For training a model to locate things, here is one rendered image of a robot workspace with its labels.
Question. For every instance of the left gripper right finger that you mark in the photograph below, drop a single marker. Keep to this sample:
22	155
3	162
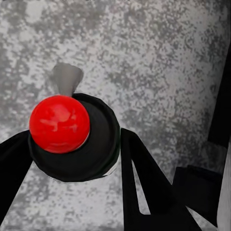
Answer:
168	212

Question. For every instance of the insectifuge atomizer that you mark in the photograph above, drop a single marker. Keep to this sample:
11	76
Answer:
74	137

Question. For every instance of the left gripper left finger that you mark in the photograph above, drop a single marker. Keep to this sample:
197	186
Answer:
15	161

